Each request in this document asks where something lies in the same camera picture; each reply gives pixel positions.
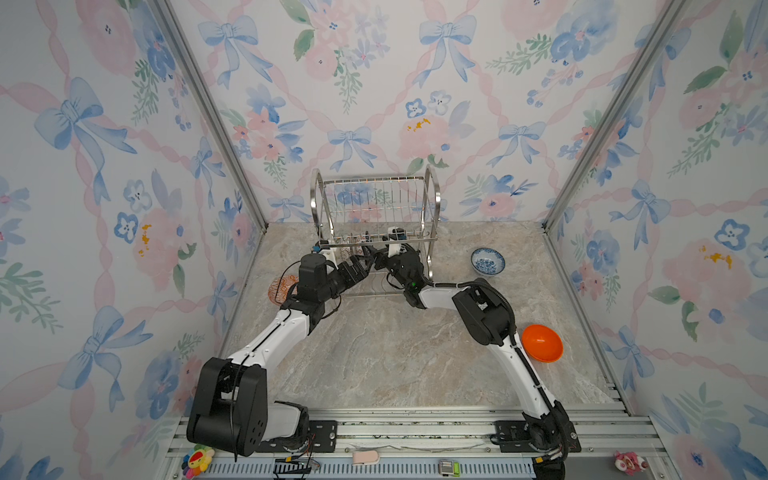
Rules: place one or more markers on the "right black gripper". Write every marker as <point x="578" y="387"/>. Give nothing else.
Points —
<point x="383" y="260"/>

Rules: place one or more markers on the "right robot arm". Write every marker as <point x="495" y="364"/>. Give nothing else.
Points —
<point x="490" y="320"/>

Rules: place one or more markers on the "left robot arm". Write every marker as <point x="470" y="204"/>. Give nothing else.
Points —
<point x="231" y="409"/>

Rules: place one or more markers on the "plain orange bowl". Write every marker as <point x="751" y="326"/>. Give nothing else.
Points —
<point x="542" y="343"/>

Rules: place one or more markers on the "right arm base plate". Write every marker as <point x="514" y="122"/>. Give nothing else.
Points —
<point x="519" y="436"/>

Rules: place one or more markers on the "chrome wire dish rack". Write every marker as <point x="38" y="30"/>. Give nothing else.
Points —
<point x="367" y="207"/>

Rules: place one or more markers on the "pink eraser block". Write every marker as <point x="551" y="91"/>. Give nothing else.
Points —
<point x="369" y="457"/>

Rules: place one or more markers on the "blue white floral bowl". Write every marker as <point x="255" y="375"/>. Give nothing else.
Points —
<point x="487" y="261"/>

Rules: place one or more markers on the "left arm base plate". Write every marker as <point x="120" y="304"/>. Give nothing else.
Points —
<point x="318" y="436"/>

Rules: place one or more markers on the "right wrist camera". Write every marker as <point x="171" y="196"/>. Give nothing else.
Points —
<point x="396" y="237"/>

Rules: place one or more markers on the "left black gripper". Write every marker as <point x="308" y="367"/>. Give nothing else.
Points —
<point x="354" y="269"/>

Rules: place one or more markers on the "pink plush toy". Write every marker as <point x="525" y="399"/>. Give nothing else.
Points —
<point x="630" y="463"/>

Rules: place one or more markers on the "orange patterned bowl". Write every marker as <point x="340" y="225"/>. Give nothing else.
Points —
<point x="279" y="288"/>

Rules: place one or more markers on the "colourful flower toy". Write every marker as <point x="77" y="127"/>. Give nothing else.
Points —
<point x="197" y="461"/>

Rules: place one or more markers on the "small green device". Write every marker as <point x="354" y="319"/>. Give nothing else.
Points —
<point x="448" y="468"/>

